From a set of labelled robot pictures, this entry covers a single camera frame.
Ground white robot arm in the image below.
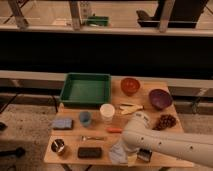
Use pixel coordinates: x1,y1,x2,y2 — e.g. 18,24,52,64
121,112,213,167

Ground yellow banana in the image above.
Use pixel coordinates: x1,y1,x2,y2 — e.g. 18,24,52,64
120,105,144,115

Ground orange carrot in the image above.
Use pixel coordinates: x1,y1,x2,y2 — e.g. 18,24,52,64
106,128,122,133

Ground silver fork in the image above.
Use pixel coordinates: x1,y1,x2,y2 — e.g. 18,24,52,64
79,135,106,141

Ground black rectangular block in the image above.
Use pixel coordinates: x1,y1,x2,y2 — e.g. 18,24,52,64
78,147,102,158

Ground small metal cup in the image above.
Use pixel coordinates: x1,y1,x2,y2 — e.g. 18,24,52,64
51,139,65,155

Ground purple bowl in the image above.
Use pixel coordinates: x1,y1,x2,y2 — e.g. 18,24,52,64
149,89,173,110

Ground green box on shelf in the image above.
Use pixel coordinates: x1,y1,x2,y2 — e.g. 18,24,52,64
86,16,109,26

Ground wooden table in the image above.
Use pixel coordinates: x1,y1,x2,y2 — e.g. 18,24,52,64
44,78,183,166

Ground red bowl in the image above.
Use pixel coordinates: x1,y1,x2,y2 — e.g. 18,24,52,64
121,77,140,96

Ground dark red grape bunch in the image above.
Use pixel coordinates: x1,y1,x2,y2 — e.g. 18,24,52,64
154,114,177,131

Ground white plastic cup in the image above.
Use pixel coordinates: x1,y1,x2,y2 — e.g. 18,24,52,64
100,104,115,123

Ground blue sponge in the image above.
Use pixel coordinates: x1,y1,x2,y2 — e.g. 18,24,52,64
52,118,73,130

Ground green plastic tray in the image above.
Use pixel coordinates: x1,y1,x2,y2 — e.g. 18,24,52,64
60,73,111,108

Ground blue plastic cup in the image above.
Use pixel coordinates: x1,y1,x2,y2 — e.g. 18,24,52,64
79,111,92,127

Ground grey blue towel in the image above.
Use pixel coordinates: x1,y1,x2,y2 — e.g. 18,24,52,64
109,140,127,164

